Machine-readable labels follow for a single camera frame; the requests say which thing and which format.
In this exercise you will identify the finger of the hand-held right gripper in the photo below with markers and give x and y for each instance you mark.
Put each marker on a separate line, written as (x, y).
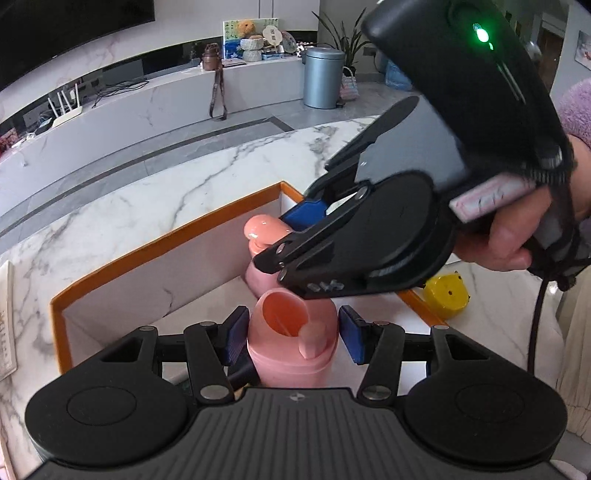
(277, 256)
(304, 214)

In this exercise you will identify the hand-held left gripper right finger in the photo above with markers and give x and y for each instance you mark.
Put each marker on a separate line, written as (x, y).
(353, 334)

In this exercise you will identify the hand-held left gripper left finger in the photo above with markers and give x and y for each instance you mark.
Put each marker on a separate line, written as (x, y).
(238, 334)

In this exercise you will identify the pink bottle with orange cap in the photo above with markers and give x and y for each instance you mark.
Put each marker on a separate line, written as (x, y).
(258, 230)

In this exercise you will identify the large pink plastic jug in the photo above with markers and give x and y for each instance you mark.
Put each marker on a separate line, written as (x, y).
(277, 364)

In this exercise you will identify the orange storage box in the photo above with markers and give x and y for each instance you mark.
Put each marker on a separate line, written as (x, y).
(138, 286)

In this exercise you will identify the person's right hand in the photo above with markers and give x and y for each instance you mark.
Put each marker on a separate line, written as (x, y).
(503, 244)

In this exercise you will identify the blue water jug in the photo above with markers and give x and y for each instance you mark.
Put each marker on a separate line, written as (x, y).
(397, 76)

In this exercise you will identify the yellow plastic toy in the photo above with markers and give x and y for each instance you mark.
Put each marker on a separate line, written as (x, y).
(445, 297)

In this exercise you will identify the pink woven bag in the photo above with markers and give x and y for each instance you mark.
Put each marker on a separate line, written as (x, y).
(350, 85)

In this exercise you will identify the leafy potted plant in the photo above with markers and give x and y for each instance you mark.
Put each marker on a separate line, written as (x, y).
(344, 44)

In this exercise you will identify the grey metal trash can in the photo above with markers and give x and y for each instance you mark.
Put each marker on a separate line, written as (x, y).
(323, 78)

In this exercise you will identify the brown teapot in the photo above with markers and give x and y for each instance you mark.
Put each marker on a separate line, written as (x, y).
(212, 57)

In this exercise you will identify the framed painting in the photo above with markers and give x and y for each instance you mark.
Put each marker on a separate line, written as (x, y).
(231, 41)

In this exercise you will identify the white marble TV cabinet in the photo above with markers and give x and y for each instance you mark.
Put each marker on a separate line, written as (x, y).
(138, 124)

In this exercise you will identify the brown teddy bear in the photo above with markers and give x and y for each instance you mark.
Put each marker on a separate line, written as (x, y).
(247, 28)

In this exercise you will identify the person's cream clothing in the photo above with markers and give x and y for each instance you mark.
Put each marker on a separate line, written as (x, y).
(575, 360)

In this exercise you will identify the white printed card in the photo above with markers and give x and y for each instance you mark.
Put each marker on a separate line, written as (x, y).
(5, 323)

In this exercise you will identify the white router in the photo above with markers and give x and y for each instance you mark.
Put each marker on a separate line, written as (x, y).
(67, 115)

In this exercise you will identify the red box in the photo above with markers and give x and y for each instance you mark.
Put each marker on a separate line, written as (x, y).
(8, 141)

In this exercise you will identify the black television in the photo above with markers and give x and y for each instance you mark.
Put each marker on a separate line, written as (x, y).
(55, 27)

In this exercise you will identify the wall picture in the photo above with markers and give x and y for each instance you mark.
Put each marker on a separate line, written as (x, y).
(584, 48)

